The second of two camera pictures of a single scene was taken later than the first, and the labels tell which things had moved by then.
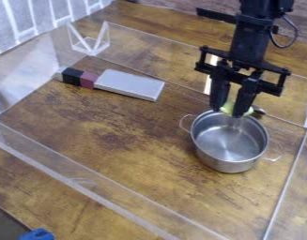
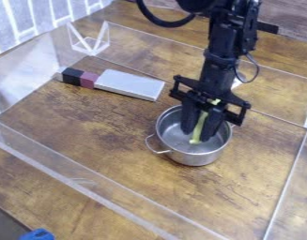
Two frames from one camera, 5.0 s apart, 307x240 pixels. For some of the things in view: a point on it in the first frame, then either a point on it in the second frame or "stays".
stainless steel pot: [230, 143] to [171, 140]
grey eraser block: [112, 82] stays
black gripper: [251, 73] to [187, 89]
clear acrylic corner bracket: [90, 45] stays
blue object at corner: [39, 233] stays
